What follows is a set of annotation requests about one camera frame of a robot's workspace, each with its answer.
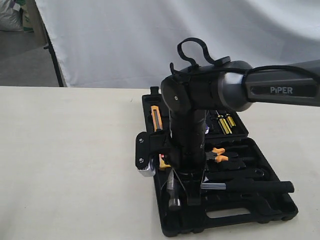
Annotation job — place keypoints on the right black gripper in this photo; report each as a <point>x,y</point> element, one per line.
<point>183,151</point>

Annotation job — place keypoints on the orange handled pliers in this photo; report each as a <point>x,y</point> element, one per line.
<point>223,161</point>

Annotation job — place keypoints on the adjustable wrench black handle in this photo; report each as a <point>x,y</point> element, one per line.
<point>234,174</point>

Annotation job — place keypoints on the black plastic tool case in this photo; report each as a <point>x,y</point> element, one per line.
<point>218,208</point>

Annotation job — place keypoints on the black electrical tape roll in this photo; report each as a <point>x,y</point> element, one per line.
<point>207,129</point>

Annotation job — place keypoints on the claw hammer black handle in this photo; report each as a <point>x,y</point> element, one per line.
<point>237,185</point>

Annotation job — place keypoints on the right black Piper robot arm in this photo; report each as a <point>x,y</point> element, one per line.
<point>222,85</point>

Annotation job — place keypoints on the yellow tape measure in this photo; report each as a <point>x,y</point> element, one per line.
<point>162,164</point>

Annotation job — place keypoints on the large yellow black screwdriver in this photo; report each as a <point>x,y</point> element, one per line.
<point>223,124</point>

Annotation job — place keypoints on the orange utility knife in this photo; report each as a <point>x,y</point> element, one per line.
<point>156,118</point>

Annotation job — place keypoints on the small yellow black screwdriver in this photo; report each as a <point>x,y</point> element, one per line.
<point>230,120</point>

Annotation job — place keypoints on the black backdrop stand pole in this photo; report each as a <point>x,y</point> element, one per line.
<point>49,46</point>

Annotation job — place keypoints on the white backdrop cloth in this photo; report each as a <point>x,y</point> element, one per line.
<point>131,43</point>

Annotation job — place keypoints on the green white bag background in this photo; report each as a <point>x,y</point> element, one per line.
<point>26,22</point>

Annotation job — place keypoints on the white sack in background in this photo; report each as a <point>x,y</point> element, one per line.
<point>10,16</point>

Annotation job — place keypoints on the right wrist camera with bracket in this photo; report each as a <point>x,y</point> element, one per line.
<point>143,160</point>

